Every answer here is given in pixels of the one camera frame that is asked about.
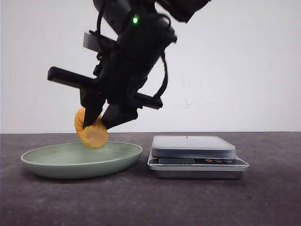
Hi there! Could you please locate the silver digital kitchen scale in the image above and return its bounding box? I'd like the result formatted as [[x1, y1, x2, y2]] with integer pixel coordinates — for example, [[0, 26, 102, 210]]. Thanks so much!
[[148, 135, 249, 179]]

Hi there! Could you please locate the light green plate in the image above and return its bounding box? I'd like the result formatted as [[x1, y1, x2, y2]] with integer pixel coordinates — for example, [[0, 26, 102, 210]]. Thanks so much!
[[20, 142, 143, 179]]

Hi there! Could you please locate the yellow corn cob piece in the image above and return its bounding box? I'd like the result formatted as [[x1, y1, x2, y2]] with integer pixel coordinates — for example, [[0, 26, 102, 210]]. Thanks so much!
[[74, 107, 109, 149]]

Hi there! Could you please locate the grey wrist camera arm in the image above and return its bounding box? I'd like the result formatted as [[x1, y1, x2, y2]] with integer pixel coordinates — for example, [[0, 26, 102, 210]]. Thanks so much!
[[83, 30, 104, 52]]

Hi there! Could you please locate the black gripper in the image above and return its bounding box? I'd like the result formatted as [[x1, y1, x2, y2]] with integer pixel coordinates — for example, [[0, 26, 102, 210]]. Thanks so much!
[[48, 16, 177, 129]]

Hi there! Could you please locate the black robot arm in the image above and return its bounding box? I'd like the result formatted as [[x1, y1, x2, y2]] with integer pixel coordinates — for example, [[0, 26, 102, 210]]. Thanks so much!
[[48, 0, 207, 129]]

